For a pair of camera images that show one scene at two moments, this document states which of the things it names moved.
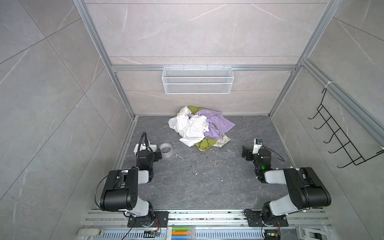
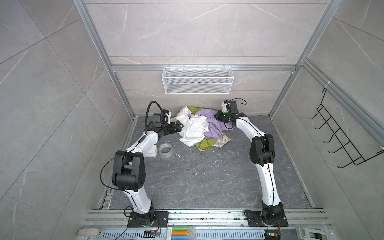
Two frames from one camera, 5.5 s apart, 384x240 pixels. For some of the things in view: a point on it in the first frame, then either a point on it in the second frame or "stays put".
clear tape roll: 167,149 stays put
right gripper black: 250,154 → 218,116
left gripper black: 156,157 → 178,128
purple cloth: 217,123 stays put
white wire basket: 197,80 stays put
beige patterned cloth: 220,142 stays put
